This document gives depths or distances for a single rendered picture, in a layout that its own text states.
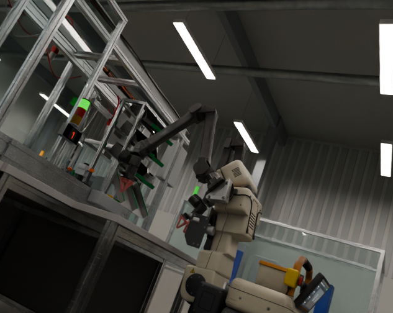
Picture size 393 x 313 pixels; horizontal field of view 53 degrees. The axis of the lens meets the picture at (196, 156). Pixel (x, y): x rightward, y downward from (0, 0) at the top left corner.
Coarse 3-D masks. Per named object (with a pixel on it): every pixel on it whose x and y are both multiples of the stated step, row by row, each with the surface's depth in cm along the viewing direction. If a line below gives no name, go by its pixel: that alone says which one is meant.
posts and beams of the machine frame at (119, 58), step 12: (108, 60) 309; (120, 60) 302; (132, 72) 313; (96, 84) 353; (120, 84) 343; (132, 84) 335; (144, 84) 332; (108, 96) 370; (96, 108) 365; (156, 108) 362; (168, 120) 379; (180, 132) 402; (180, 144) 407; (156, 192) 393; (156, 204) 390; (144, 228) 380
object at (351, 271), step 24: (264, 240) 567; (288, 240) 554; (312, 240) 541; (240, 264) 566; (288, 264) 540; (312, 264) 528; (336, 264) 517; (360, 264) 506; (336, 288) 504; (360, 288) 494; (312, 312) 503; (336, 312) 493; (360, 312) 482
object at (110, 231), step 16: (112, 224) 160; (112, 240) 160; (128, 240) 169; (144, 240) 180; (96, 256) 156; (160, 256) 194; (176, 256) 207; (96, 272) 155; (80, 288) 152; (80, 304) 150; (176, 304) 221
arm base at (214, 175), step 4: (212, 172) 192; (216, 172) 194; (208, 176) 192; (212, 176) 191; (216, 176) 189; (220, 176) 190; (208, 180) 191; (212, 180) 189; (216, 180) 186; (220, 180) 185; (224, 180) 187; (208, 184) 190; (212, 184) 185; (216, 184) 186; (208, 188) 186; (212, 188) 186
